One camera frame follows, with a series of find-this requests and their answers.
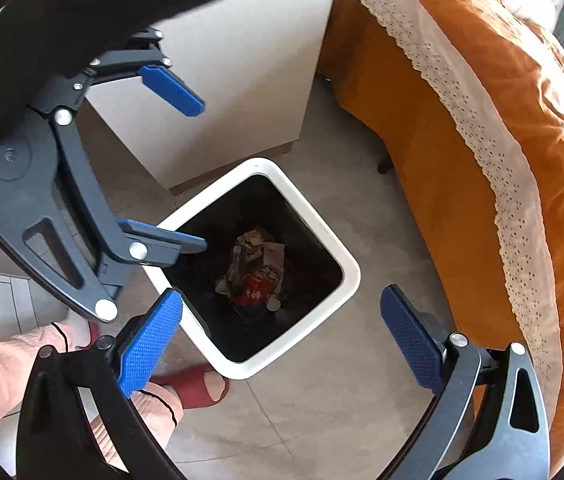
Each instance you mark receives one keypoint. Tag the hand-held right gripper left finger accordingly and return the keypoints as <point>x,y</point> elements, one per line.
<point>151,340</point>

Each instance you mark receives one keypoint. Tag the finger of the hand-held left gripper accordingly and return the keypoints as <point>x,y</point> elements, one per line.
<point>174,92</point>
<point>161,235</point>

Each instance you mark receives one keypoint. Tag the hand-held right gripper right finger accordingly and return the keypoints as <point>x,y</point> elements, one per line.
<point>409,340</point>

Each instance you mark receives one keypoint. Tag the white trash bin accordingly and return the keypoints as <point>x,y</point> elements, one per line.
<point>232,367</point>

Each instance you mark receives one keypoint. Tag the red snack bag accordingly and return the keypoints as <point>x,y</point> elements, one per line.
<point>254,291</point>

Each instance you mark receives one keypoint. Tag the red slipper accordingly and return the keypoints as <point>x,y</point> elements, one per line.
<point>94,332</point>
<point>186,387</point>

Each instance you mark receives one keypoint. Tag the person's foot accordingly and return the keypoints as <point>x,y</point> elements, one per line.
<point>214,389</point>

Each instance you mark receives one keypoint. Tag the white lace bed skirt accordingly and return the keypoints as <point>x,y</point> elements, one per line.
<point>517,220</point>

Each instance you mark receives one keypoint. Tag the black bed leg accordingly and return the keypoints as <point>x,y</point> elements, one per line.
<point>385,165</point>

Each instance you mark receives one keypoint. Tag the orange bedsheet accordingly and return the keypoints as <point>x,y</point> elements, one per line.
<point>512,85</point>

